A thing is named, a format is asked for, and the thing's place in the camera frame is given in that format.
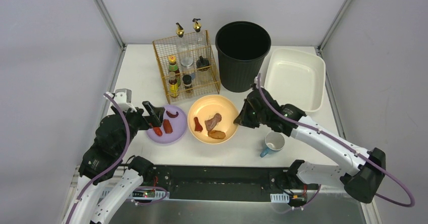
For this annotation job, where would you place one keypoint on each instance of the gold wire basket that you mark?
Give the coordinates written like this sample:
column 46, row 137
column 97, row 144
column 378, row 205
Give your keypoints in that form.
column 167, row 46

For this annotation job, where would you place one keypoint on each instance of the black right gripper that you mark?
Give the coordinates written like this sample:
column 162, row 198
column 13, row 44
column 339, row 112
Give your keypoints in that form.
column 250, row 112

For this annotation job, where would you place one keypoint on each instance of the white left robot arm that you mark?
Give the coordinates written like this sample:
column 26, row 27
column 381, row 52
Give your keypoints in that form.
column 100, row 161

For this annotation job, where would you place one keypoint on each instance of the red chicken drumstick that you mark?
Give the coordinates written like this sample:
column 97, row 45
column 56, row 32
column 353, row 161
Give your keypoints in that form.
column 198, row 127

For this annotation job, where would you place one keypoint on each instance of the blue mug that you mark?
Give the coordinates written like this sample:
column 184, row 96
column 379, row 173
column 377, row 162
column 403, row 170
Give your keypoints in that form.
column 273, row 142

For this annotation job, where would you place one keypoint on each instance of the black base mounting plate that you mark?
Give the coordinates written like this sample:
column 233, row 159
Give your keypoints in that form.
column 220, row 183

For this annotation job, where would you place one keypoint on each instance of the brown meat slice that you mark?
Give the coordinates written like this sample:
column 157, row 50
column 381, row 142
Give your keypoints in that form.
column 211, row 123

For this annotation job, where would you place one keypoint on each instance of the clear oil dispenser bottle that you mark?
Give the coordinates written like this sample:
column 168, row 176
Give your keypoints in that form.
column 181, row 43

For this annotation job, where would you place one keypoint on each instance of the red sausage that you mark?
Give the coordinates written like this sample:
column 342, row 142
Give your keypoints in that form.
column 157, row 131

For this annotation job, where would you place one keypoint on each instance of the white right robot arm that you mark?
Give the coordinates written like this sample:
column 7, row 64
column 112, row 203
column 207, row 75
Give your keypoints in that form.
column 358, row 170

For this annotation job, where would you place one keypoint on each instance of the small black spice jar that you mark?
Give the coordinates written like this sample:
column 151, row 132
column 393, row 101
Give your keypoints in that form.
column 187, row 81

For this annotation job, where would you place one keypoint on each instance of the purple plate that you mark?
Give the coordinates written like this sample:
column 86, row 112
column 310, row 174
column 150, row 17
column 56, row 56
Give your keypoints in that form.
column 179, row 125

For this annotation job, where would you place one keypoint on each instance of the orange plate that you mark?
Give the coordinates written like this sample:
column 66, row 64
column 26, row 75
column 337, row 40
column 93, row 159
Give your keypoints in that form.
column 205, row 108

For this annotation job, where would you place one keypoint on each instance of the brown sausage piece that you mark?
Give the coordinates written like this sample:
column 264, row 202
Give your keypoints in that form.
column 168, row 129

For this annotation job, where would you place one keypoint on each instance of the black lid spice jar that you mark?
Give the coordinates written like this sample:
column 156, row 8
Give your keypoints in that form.
column 203, row 72

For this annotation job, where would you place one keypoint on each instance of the orange fried patty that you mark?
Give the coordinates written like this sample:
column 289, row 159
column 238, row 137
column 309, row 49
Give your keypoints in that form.
column 215, row 134

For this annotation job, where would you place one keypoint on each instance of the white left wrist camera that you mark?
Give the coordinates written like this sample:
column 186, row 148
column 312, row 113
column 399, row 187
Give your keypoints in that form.
column 122, row 97

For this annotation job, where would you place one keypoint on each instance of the white square tub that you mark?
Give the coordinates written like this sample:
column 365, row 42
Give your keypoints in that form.
column 296, row 77

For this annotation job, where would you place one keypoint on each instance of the black ribbed trash bin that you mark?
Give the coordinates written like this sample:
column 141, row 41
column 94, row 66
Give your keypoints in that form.
column 242, row 47

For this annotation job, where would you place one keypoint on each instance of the dark octopus tentacle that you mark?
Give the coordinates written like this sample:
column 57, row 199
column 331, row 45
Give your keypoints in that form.
column 172, row 115

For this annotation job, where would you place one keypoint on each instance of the small yellow label bottle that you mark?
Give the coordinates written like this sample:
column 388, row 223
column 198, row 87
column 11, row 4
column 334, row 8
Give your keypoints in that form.
column 173, row 85

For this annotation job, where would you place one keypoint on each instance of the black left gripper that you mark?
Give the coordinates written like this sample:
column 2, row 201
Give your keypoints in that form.
column 142, row 118

